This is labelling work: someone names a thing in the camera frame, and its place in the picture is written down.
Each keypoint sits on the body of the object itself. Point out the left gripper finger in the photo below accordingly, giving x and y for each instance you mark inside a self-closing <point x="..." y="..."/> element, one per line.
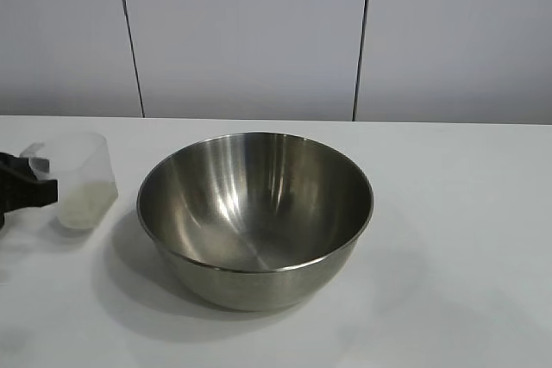
<point x="15" y="167"/>
<point x="26" y="192"/>

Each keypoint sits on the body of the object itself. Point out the white rice grains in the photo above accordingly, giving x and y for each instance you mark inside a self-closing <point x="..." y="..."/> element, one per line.
<point x="90" y="204"/>

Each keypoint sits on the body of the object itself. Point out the translucent plastic measuring cup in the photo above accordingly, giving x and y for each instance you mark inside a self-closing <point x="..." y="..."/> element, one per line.
<point x="86" y="161"/>

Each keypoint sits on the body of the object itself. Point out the stainless steel mixing bowl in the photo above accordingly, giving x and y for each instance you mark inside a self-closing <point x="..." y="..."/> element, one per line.
<point x="259" y="195"/>

